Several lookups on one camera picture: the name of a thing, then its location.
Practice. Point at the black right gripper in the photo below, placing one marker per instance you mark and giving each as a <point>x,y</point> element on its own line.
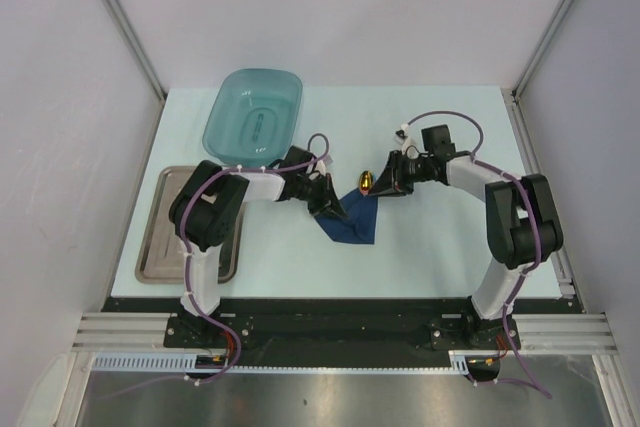
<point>394,166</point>

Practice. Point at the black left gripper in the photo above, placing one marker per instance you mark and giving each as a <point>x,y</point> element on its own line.
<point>328,200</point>

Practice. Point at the iridescent spoon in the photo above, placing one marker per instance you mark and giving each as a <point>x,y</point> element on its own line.
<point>366,181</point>

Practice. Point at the blue paper napkin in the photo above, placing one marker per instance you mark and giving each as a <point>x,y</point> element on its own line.
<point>360,226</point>

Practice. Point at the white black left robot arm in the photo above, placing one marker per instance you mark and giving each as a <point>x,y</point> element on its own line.
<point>205,211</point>

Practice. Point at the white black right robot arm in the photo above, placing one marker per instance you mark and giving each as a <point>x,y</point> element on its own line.
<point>522,223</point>

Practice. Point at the teal plastic tub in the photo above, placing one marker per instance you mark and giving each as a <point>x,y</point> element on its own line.
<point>254,117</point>

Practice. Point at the metal tray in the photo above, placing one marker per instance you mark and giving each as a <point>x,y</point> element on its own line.
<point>160,258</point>

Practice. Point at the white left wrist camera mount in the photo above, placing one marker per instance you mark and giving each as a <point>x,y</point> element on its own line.
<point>326,163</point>

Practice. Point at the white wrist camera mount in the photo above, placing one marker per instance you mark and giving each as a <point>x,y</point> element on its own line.
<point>403,138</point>
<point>326,163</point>

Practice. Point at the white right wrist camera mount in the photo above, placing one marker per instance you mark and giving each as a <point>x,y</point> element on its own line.
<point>403,138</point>

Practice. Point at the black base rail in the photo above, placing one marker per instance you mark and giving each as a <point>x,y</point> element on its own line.
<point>340,333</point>

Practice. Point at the white slotted cable duct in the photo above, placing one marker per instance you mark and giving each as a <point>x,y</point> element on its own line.
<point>144,362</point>

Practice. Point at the right aluminium frame post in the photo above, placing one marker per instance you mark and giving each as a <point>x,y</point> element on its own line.
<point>558,18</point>

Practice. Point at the aluminium frame post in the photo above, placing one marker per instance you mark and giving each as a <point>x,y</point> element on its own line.
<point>558,18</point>
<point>133,43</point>

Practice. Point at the left aluminium frame post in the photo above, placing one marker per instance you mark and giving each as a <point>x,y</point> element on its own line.
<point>133,43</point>

